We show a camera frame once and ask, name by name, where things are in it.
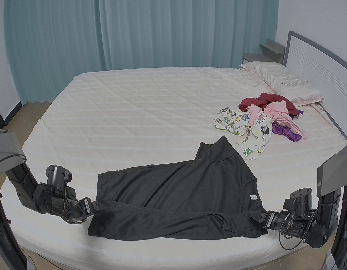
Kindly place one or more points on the dark red garment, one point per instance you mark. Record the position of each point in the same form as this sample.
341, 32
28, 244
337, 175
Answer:
263, 100

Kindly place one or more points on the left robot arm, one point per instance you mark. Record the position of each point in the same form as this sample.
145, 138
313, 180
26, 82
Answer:
21, 176

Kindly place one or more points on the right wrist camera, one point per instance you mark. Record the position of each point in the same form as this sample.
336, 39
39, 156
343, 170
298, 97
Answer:
287, 204

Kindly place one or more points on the pink garment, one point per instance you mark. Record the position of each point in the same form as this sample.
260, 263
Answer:
280, 110

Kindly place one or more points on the black T-shirt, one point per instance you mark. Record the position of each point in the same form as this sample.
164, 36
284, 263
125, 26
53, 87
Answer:
176, 190

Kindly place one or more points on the white printed pyjamas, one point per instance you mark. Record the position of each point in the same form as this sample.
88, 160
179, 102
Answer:
257, 139

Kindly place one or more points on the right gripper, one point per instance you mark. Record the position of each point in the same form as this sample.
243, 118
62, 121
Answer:
279, 221

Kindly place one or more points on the cream pillow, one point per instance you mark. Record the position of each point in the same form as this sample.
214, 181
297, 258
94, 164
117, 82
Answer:
286, 83

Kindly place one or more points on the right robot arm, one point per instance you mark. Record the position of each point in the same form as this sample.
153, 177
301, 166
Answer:
331, 176

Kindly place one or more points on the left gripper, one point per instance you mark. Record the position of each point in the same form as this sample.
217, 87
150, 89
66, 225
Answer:
77, 211

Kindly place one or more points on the purple satin garment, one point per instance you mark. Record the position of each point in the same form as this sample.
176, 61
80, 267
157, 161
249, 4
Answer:
286, 134

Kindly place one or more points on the bed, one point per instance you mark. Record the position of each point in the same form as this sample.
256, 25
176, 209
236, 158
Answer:
134, 108

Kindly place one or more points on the grey bedside table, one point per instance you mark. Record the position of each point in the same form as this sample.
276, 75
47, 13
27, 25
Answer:
253, 57

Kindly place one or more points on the blue-green curtain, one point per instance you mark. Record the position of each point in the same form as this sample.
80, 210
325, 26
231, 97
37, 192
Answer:
190, 24
49, 38

